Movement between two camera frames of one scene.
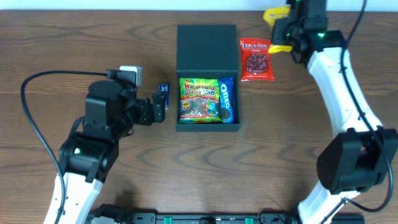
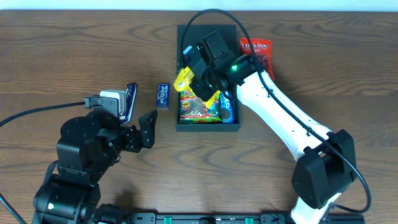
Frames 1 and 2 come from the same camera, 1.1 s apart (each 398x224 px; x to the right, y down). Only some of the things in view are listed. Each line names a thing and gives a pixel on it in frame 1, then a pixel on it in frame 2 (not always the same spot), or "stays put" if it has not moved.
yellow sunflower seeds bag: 270,15 -> 182,83
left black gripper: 154,109 -> 134,139
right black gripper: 280,32 -> 203,86
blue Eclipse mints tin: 164,90 stays put
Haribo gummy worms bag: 199,100 stays put
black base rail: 194,218 stays put
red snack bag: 256,59 stays put
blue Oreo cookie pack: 226,99 stays put
